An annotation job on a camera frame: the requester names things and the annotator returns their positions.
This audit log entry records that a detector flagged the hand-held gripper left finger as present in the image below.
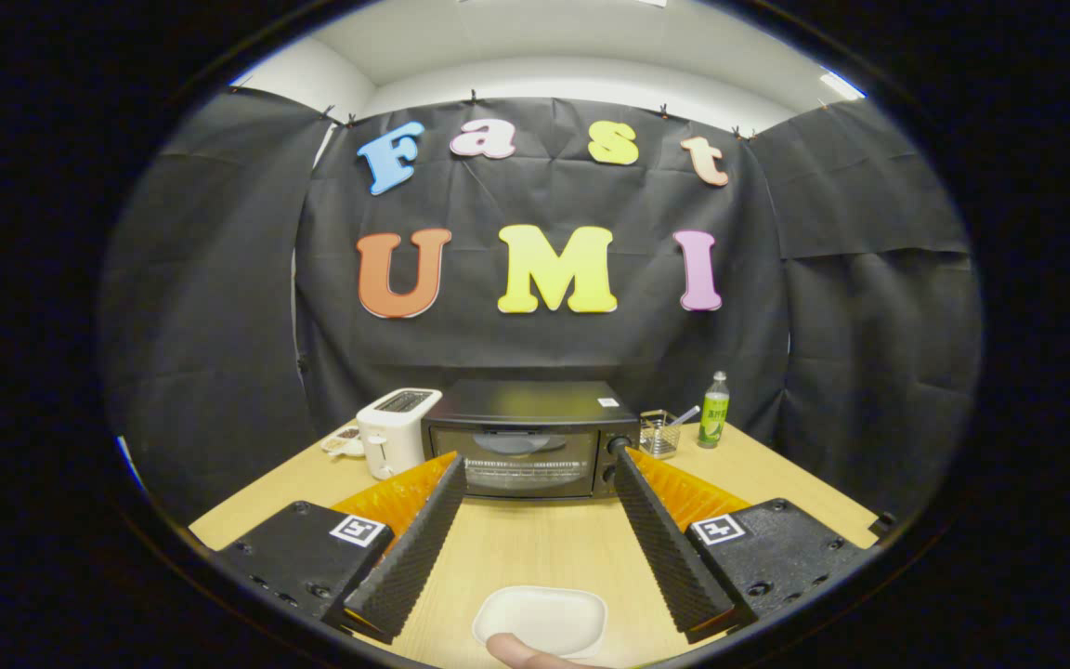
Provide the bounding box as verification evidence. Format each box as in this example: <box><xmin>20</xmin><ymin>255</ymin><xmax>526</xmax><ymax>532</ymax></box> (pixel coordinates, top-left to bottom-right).
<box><xmin>215</xmin><ymin>453</ymin><xmax>469</xmax><ymax>645</ymax></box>

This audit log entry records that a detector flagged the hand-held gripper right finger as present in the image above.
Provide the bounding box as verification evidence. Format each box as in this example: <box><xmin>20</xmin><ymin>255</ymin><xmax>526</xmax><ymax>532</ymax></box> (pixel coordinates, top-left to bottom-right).
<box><xmin>611</xmin><ymin>444</ymin><xmax>875</xmax><ymax>645</ymax></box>

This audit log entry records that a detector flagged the black toaster oven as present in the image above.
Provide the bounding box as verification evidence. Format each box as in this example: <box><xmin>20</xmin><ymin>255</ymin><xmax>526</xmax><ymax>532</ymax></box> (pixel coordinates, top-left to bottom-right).
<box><xmin>421</xmin><ymin>379</ymin><xmax>641</xmax><ymax>503</ymax></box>

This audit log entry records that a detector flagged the white pop-up toaster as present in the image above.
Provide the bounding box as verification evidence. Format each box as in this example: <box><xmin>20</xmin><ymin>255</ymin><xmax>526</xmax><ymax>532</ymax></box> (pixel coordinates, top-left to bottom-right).
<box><xmin>356</xmin><ymin>387</ymin><xmax>443</xmax><ymax>481</ymax></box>

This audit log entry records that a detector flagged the small white snack dish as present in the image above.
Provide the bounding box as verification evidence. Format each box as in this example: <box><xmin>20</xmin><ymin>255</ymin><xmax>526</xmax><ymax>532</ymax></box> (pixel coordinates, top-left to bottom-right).
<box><xmin>321</xmin><ymin>425</ymin><xmax>366</xmax><ymax>458</ymax></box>

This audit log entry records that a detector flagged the white rectangular plate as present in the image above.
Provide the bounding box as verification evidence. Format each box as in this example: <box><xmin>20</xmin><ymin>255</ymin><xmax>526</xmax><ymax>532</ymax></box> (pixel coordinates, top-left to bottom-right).
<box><xmin>472</xmin><ymin>585</ymin><xmax>608</xmax><ymax>659</ymax></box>

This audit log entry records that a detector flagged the green drink bottle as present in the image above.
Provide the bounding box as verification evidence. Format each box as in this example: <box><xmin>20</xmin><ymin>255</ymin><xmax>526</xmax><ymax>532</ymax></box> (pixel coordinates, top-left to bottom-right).
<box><xmin>698</xmin><ymin>372</ymin><xmax>731</xmax><ymax>450</ymax></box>

